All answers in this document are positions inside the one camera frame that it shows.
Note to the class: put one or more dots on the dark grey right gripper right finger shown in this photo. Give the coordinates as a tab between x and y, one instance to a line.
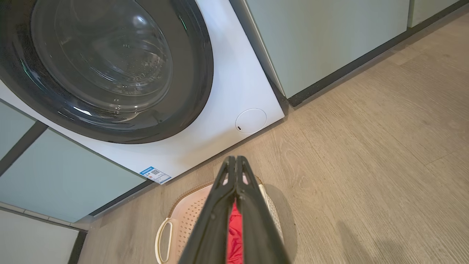
260	234

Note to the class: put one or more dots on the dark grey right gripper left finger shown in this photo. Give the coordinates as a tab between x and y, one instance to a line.
209	231

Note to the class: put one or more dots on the blue energy label sticker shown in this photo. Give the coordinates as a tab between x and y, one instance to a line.
155	175

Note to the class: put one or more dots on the round white drain filter cover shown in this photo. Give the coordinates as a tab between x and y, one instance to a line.
251	121

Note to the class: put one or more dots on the black cabinet kickboard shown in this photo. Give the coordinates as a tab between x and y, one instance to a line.
121	198

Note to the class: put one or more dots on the red clothing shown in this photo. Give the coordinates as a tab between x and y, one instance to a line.
235	234

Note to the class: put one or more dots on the white front-load washing machine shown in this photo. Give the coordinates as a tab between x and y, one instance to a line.
234	73

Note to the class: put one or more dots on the pink perforated laundry basket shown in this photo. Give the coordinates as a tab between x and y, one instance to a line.
187	220

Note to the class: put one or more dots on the pale green cabinet door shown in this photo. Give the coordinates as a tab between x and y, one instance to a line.
322	40
13	128
428	9

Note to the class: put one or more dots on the pale green cabinet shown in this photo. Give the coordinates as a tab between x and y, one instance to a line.
348	69
62	176

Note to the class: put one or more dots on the pale green cabinet right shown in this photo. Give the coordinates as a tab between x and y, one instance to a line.
348	69

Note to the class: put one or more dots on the dark round washing machine door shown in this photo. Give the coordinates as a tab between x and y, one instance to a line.
190	73

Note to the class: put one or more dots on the white side panel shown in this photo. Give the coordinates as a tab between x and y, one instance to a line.
33	238

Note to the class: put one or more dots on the pale green cabinet left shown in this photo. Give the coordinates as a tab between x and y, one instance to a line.
62	176

